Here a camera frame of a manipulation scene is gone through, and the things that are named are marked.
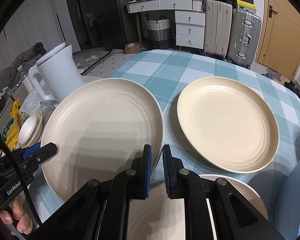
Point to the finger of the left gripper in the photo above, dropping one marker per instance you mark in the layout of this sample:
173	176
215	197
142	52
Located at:
43	152

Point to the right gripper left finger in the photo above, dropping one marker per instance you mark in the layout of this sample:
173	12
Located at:
116	195

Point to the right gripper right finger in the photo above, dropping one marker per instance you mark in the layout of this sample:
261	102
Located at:
182	183

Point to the cream plate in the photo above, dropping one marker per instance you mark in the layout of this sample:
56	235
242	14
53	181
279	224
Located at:
99	130
228	124
159	217

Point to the stack of small cream bowls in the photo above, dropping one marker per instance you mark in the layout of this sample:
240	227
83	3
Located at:
31	130

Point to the person's left hand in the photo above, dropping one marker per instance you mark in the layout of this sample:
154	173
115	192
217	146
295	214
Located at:
18	213

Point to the yellow plastic bag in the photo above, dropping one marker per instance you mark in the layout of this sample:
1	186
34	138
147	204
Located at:
11	131

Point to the white electric kettle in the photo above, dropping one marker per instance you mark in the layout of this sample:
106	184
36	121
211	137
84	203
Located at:
55	74

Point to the teal plaid tablecloth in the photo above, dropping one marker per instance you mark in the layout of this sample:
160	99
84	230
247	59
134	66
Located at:
165	74

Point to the small cardboard box by rug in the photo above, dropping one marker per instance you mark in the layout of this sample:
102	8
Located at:
132	48

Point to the woven laundry basket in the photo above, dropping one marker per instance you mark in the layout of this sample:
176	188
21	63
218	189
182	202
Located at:
159	33

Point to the beige hard suitcase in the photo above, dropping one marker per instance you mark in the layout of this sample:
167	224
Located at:
218	17

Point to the black cabinet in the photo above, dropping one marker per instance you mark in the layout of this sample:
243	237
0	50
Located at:
102	23

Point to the silver aluminium suitcase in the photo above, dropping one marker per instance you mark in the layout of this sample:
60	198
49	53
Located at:
244	36

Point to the white drawer dresser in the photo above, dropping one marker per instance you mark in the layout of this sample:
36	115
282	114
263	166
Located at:
189	18

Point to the wooden door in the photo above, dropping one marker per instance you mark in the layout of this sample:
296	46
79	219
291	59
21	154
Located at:
279	45

